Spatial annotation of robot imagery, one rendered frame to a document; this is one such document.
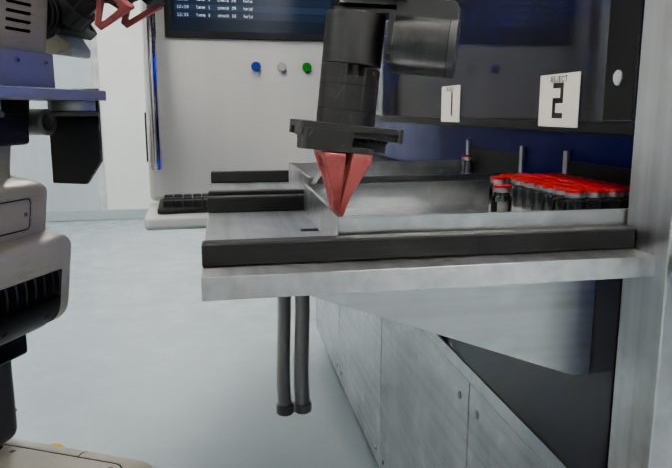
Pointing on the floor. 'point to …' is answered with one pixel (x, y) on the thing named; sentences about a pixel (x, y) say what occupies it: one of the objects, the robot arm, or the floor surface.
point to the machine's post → (637, 435)
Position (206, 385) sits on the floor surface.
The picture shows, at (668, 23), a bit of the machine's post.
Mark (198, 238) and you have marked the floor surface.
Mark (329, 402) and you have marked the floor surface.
